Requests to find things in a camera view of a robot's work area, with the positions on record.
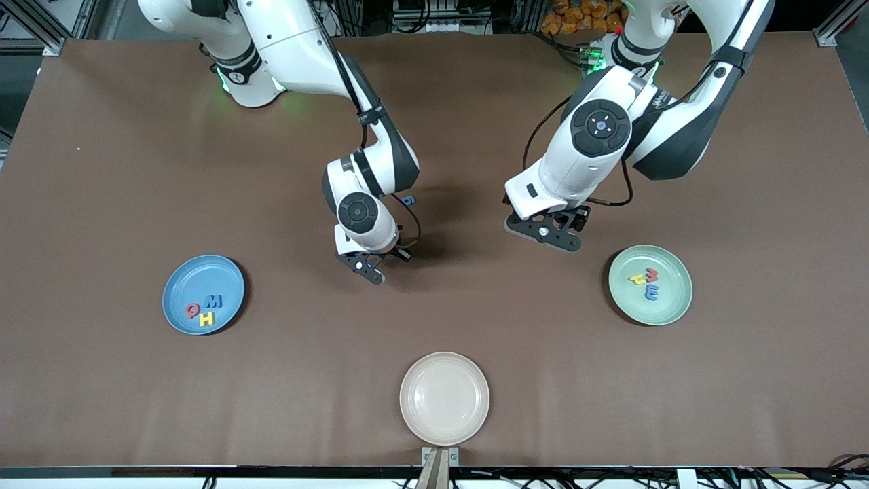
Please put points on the green plate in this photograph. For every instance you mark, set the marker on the green plate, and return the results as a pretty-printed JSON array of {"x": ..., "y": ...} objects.
[{"x": 669, "y": 305}]

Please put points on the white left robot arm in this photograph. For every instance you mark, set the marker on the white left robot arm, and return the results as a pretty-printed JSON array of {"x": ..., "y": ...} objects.
[{"x": 584, "y": 156}]

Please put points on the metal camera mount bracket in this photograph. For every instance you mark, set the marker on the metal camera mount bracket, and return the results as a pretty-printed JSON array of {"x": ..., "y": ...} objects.
[{"x": 440, "y": 468}]

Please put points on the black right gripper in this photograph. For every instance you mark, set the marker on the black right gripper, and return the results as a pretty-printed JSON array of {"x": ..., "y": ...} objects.
[{"x": 392, "y": 254}]

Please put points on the blue foam letter M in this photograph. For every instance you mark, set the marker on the blue foam letter M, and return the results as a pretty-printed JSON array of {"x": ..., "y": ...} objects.
[{"x": 215, "y": 301}]

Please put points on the beige plate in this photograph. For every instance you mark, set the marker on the beige plate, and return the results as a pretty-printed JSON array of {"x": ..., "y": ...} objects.
[{"x": 445, "y": 399}]

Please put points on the yellow foam letter h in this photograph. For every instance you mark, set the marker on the yellow foam letter h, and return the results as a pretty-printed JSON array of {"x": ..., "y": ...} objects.
[
  {"x": 206, "y": 318},
  {"x": 638, "y": 278}
]

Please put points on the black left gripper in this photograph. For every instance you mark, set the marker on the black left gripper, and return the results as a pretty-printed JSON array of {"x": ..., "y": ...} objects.
[{"x": 572, "y": 214}]

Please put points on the brown table mat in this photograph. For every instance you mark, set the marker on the brown table mat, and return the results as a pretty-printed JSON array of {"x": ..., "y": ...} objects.
[{"x": 543, "y": 380}]

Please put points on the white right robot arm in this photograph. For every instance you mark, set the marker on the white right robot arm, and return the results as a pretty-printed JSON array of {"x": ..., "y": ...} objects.
[{"x": 292, "y": 47}]

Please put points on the red foam letter Q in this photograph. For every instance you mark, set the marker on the red foam letter Q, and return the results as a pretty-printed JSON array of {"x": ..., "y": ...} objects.
[{"x": 193, "y": 311}]

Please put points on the black table edge rail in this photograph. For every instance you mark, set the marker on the black table edge rail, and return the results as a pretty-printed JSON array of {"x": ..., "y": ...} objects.
[{"x": 271, "y": 472}]

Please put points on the blue foam letter E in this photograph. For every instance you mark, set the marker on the blue foam letter E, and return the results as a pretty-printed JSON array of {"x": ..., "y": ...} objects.
[{"x": 652, "y": 293}]

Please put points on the blue plate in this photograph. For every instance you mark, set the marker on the blue plate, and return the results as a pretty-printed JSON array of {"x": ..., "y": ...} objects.
[{"x": 204, "y": 282}]

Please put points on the aluminium frame profile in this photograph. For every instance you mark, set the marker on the aluminium frame profile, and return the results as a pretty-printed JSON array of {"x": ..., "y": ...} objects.
[
  {"x": 828, "y": 37},
  {"x": 53, "y": 46}
]

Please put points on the bag of orange items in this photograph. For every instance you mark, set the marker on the bag of orange items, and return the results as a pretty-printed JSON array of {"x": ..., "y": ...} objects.
[{"x": 577, "y": 17}]

